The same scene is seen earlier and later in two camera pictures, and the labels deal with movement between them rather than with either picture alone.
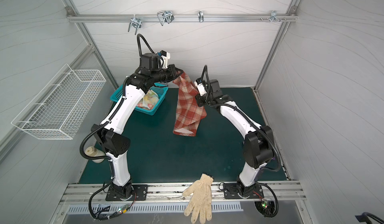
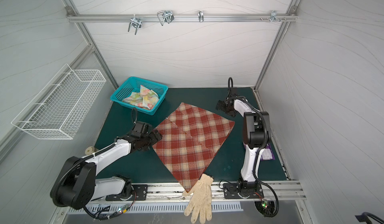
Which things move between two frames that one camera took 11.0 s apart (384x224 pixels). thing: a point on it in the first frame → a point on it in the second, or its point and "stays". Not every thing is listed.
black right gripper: x=199 y=101 → x=225 y=106
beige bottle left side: x=92 y=151 stays
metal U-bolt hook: x=136 y=22 stays
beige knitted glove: x=199 y=204 stays
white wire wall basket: x=59 y=109 stays
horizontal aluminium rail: x=186 y=17 stays
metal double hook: x=166 y=16 stays
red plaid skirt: x=189 y=113 → x=191 y=139
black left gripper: x=171 y=68 → x=154 y=139
